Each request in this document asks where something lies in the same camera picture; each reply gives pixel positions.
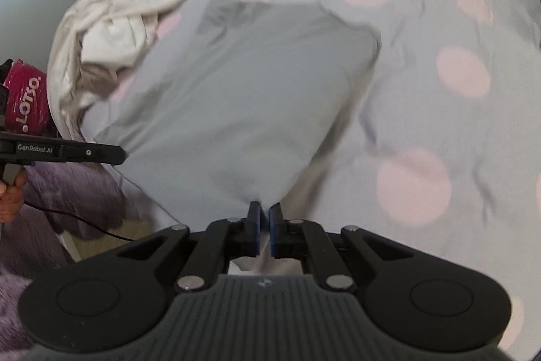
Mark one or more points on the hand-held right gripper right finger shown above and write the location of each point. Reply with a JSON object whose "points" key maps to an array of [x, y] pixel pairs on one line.
{"points": [[272, 236]]}

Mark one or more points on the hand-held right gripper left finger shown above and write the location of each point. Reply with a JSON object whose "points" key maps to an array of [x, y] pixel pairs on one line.
{"points": [[258, 234]]}

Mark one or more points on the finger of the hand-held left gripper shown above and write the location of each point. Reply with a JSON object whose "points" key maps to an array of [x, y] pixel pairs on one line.
{"points": [[97, 153]]}

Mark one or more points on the grey garment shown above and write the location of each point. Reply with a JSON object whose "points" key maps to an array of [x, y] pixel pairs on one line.
{"points": [[232, 98]]}

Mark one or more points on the person's left hand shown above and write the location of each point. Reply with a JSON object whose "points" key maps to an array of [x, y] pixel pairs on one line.
{"points": [[10, 204]]}

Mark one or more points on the purple fuzzy clothing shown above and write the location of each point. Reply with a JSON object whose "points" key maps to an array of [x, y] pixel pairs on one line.
{"points": [[76, 196]]}

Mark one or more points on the pink plastic package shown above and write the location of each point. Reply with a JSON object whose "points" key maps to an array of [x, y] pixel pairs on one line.
{"points": [[29, 98]]}

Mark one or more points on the black cloth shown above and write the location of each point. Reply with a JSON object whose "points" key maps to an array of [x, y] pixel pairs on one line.
{"points": [[8, 65]]}

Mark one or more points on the white garment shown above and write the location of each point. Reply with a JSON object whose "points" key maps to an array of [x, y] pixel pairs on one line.
{"points": [[114, 31]]}

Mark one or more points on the polka dot bed sheet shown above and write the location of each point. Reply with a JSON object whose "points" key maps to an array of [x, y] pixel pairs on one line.
{"points": [[422, 90]]}

